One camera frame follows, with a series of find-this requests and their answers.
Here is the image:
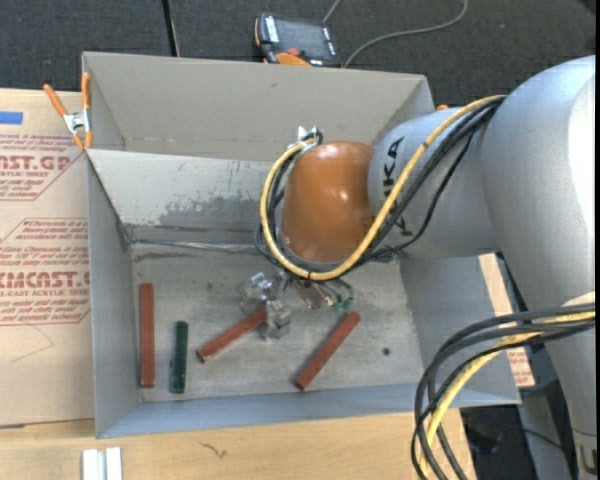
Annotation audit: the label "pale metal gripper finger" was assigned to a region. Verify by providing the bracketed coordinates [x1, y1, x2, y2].
[238, 271, 282, 315]
[257, 298, 293, 341]

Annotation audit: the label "red-brown flat block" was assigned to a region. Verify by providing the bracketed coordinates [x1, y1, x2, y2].
[138, 282, 157, 389]
[293, 310, 363, 393]
[195, 307, 269, 365]

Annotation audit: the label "dark green flat block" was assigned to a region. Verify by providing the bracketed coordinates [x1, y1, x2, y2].
[169, 320, 190, 395]

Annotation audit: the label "grey metal bin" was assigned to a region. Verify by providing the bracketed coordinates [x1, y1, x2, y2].
[81, 51, 524, 440]

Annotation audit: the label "brown cardboard board red print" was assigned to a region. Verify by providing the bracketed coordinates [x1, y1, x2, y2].
[0, 86, 97, 432]

